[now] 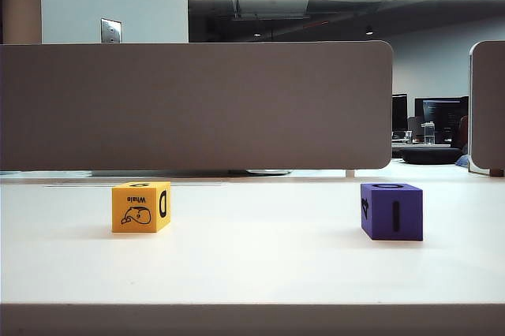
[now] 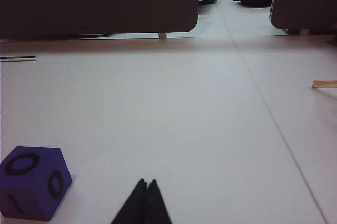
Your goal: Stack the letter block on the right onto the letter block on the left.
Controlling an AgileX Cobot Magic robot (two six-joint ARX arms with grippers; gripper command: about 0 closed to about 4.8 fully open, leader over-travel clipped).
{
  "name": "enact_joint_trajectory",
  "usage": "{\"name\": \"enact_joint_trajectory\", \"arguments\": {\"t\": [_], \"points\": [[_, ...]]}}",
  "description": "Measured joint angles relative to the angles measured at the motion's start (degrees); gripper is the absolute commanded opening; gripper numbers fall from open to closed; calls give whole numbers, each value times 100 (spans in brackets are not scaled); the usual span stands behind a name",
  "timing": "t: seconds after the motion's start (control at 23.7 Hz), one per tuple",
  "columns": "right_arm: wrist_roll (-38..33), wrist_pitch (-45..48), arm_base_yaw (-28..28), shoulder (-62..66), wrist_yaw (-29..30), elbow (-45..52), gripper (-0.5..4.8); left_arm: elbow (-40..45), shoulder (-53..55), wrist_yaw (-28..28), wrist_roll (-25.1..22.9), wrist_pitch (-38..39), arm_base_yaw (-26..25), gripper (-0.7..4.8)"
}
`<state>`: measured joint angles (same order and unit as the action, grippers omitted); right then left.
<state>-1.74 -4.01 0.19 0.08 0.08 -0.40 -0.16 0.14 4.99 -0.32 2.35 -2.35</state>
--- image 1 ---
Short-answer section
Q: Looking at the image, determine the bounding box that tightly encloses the purple letter block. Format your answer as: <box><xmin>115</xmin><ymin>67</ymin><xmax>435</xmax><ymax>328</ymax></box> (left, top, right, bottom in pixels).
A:
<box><xmin>360</xmin><ymin>183</ymin><xmax>425</xmax><ymax>242</ymax></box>

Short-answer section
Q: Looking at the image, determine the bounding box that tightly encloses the yellow whale letter block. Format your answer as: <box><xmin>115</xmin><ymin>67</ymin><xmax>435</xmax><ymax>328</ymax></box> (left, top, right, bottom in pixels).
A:
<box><xmin>111</xmin><ymin>181</ymin><xmax>172</xmax><ymax>234</ymax></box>

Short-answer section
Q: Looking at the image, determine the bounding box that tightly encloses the silver monitor stand base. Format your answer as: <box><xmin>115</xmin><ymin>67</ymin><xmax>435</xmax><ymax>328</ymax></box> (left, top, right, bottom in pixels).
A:
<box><xmin>246</xmin><ymin>169</ymin><xmax>294</xmax><ymax>177</ymax></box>

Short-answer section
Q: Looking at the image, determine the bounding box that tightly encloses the wide grey desk divider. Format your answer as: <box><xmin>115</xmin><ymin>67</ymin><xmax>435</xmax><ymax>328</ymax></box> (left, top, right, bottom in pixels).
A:
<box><xmin>0</xmin><ymin>39</ymin><xmax>395</xmax><ymax>172</ymax></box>

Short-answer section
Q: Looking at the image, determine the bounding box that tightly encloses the small dark computer monitor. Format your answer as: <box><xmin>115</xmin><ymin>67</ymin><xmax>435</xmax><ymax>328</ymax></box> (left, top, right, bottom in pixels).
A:
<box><xmin>391</xmin><ymin>93</ymin><xmax>409</xmax><ymax>133</ymax></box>

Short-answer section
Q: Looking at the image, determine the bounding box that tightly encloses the clear water bottle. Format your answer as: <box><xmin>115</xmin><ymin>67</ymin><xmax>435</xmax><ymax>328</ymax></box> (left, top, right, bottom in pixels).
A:
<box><xmin>420</xmin><ymin>121</ymin><xmax>436</xmax><ymax>145</ymax></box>

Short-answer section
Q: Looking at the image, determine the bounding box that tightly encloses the black round cushion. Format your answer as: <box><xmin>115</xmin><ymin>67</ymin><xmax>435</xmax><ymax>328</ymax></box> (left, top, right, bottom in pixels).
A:
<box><xmin>400</xmin><ymin>147</ymin><xmax>462</xmax><ymax>165</ymax></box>

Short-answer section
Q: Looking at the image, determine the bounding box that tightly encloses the large dark computer monitor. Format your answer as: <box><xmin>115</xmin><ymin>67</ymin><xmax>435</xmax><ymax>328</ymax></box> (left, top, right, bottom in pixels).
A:
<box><xmin>414</xmin><ymin>95</ymin><xmax>470</xmax><ymax>144</ymax></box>

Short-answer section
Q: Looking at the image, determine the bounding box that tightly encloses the narrow grey desk divider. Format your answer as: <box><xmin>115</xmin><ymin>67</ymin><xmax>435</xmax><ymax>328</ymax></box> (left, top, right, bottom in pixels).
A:
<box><xmin>468</xmin><ymin>40</ymin><xmax>505</xmax><ymax>176</ymax></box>

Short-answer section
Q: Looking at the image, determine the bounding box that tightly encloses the metal wall plate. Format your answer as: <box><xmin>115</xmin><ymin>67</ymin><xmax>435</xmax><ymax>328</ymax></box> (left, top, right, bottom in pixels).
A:
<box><xmin>100</xmin><ymin>17</ymin><xmax>123</xmax><ymax>44</ymax></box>

